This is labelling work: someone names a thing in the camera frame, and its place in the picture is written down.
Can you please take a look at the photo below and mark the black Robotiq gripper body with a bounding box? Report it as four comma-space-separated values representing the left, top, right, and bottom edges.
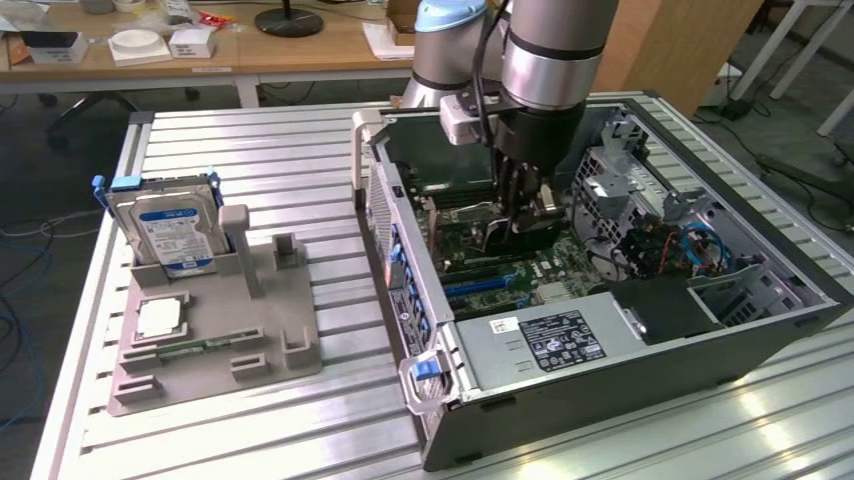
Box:
492, 99, 588, 176

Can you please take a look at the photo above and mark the black graphics card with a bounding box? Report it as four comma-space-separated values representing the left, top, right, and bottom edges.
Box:
424, 197, 572, 264

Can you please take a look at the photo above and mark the black RAM stick with label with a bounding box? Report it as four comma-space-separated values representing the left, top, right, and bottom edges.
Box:
443, 249, 539, 269

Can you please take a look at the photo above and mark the green motherboard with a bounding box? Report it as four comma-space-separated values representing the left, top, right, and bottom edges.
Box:
405, 177, 619, 324

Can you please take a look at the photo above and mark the metal disk bay cage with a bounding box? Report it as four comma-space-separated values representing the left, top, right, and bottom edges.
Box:
572, 117, 675, 236

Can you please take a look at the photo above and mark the blue expansion slot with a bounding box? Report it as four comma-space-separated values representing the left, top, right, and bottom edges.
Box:
443, 276, 512, 297

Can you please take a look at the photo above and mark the silver chipset heatsink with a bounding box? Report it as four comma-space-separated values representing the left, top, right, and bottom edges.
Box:
529, 282, 575, 304

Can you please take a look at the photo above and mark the wooden cabinet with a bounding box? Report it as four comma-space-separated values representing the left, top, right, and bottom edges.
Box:
589, 0, 766, 116

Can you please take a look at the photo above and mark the white paper stack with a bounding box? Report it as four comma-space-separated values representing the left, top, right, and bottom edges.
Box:
363, 22, 416, 61

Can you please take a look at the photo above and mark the cardboard box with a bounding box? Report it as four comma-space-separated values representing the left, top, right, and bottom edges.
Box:
385, 0, 420, 46

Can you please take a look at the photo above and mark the grey power supply unit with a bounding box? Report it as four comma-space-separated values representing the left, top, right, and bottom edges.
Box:
439, 292, 648, 394

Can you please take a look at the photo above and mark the wooden desk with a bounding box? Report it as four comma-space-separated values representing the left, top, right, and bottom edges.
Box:
0, 0, 601, 109

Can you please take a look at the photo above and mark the open black PC case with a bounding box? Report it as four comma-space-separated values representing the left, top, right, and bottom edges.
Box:
351, 94, 854, 474

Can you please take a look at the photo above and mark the black chair base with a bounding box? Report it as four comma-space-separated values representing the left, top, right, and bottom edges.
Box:
36, 87, 205, 149
752, 144, 854, 191

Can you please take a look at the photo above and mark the black round lamp base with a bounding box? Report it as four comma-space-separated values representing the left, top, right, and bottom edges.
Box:
254, 0, 327, 37

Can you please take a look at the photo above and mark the hard disk in blue caddy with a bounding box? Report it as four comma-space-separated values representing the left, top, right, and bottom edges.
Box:
89, 172, 232, 281

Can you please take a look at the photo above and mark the grey parts rack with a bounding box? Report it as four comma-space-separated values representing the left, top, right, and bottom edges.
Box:
105, 203, 325, 419

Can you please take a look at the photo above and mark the white labelled box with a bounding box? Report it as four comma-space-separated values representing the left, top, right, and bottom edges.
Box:
166, 27, 218, 59

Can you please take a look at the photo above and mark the green RAM stick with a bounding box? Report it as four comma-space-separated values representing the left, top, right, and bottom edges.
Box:
156, 337, 232, 359

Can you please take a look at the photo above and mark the silver CPU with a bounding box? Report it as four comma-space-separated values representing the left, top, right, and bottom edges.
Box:
132, 299, 185, 339

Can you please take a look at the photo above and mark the white round part on base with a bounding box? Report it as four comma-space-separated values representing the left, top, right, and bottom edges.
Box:
106, 29, 173, 67

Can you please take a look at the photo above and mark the white box with black lid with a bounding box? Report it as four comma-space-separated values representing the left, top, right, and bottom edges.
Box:
18, 30, 90, 65

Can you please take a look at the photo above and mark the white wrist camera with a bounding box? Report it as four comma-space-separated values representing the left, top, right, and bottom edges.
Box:
437, 94, 499, 147

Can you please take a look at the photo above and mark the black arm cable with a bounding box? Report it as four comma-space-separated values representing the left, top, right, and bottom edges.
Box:
469, 0, 515, 149

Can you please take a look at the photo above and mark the blue wire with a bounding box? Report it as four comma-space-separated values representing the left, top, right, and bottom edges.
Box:
679, 222, 735, 274

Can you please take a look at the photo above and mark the metal disk bay bracket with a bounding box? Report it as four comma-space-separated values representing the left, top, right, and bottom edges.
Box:
685, 259, 806, 329

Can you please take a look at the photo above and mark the white table frame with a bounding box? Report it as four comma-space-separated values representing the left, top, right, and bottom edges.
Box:
730, 0, 854, 136

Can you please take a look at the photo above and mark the blue floor cable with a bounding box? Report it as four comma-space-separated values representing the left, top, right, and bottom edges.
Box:
0, 239, 54, 431

